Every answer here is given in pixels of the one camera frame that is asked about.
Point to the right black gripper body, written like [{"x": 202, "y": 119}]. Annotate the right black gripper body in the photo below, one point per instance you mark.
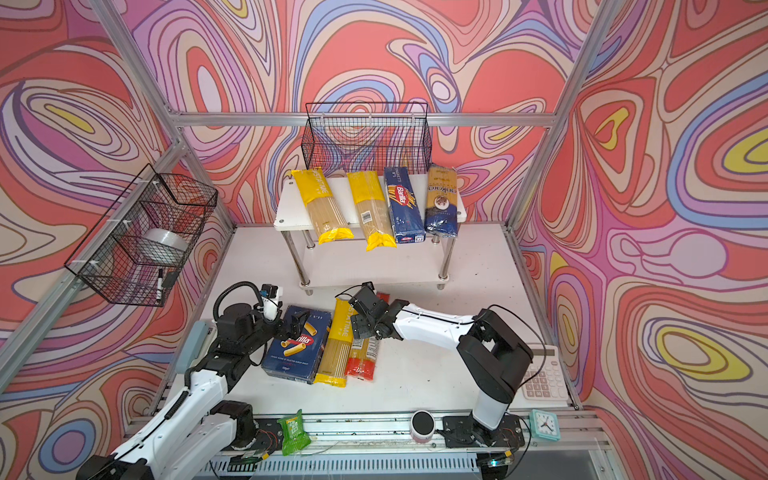
[{"x": 365, "y": 327}]

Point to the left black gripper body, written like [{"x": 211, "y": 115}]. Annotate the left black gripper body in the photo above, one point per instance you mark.
[{"x": 261, "y": 332}]

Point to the blue Barilla rigatoni box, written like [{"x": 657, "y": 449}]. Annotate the blue Barilla rigatoni box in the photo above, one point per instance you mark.
[{"x": 299, "y": 359}]

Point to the red spaghetti bag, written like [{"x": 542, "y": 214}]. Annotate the red spaghetti bag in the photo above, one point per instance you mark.
[{"x": 362, "y": 356}]

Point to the yellow Pastatime spaghetti bag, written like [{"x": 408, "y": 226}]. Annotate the yellow Pastatime spaghetti bag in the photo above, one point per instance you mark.
[
  {"x": 333, "y": 364},
  {"x": 326, "y": 217}
]

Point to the blue Barilla spaghetti box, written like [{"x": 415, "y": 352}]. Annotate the blue Barilla spaghetti box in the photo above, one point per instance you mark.
[{"x": 406, "y": 218}]

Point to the clear blue spaghetti bag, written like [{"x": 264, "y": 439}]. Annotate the clear blue spaghetti bag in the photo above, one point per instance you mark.
[{"x": 441, "y": 212}]

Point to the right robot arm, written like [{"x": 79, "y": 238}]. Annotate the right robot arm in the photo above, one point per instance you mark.
[{"x": 495, "y": 356}]

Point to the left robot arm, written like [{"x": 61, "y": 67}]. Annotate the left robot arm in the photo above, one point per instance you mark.
[{"x": 199, "y": 421}]

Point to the white two-tier shelf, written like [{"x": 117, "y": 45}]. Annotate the white two-tier shelf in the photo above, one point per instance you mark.
[{"x": 347, "y": 262}]

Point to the black marker pen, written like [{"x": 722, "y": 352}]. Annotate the black marker pen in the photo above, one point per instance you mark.
[{"x": 159, "y": 285}]

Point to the silver tape roll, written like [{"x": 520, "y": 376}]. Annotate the silver tape roll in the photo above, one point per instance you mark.
[{"x": 162, "y": 247}]

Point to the green snack packet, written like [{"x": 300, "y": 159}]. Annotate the green snack packet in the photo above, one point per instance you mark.
[{"x": 294, "y": 436}]

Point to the small round speaker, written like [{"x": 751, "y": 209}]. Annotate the small round speaker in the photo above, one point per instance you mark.
[{"x": 422, "y": 426}]

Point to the white pink calculator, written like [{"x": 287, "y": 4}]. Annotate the white pink calculator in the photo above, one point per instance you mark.
[{"x": 544, "y": 380}]

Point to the teal alarm clock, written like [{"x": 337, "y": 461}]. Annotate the teal alarm clock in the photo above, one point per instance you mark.
[{"x": 544, "y": 425}]

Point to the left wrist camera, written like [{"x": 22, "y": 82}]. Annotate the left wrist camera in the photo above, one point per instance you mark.
[{"x": 270, "y": 297}]

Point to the left black wire basket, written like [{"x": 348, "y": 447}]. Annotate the left black wire basket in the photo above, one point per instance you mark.
[{"x": 110, "y": 263}]

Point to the black wire basket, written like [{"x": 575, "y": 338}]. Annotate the black wire basket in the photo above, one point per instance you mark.
[
  {"x": 351, "y": 136},
  {"x": 110, "y": 263}
]

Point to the back black wire basket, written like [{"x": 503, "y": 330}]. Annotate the back black wire basket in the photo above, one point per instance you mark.
[{"x": 351, "y": 136}]

